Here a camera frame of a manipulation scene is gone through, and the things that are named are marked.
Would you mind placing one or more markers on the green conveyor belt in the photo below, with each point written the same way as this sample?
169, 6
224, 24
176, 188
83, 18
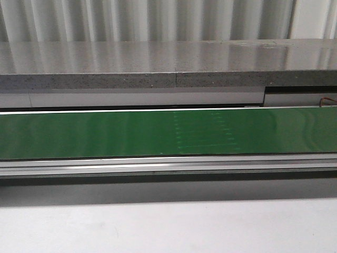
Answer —
98, 134

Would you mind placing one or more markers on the grey stone countertop slab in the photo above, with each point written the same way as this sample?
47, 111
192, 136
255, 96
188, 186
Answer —
150, 65

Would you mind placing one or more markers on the white corrugated curtain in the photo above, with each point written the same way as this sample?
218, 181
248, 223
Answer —
46, 21

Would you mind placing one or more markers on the aluminium conveyor frame rail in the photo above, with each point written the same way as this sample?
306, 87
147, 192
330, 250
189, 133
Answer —
170, 164

